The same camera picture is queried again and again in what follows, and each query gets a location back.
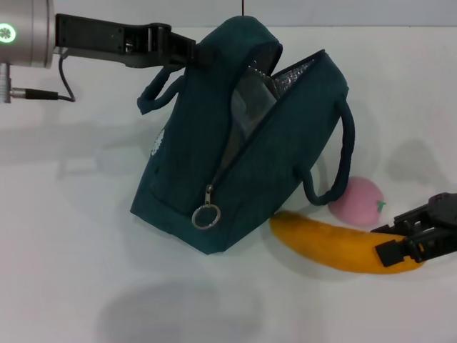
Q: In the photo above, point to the clear plastic container blue seal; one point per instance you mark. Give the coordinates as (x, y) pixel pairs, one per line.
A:
(251, 100)

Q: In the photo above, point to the yellow toy banana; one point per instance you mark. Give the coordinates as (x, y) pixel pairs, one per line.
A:
(328, 243)

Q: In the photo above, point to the pink toy peach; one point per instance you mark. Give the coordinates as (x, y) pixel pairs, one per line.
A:
(351, 205)

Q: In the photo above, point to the dark teal fabric lunch bag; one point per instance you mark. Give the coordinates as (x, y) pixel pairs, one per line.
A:
(250, 153)

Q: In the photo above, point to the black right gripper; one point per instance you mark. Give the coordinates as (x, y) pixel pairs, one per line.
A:
(446, 211)

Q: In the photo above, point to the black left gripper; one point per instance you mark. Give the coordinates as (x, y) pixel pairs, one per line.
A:
(93, 39)

